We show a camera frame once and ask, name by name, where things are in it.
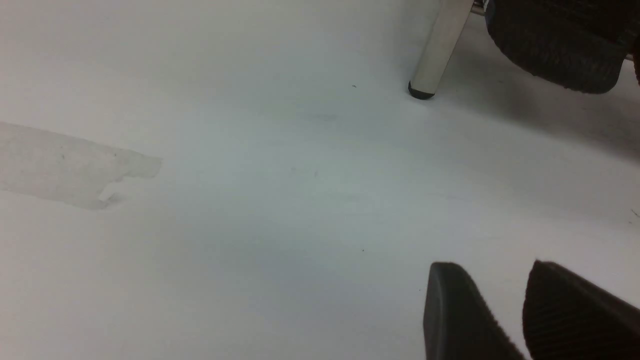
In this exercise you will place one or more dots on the silver metal shoe rack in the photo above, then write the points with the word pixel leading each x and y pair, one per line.
pixel 448 24

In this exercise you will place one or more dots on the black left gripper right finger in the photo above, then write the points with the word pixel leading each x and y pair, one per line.
pixel 566 317

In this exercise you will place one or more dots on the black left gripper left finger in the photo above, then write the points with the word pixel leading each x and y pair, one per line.
pixel 457 322

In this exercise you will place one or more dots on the black knit sneaker left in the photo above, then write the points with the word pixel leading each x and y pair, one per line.
pixel 580 45

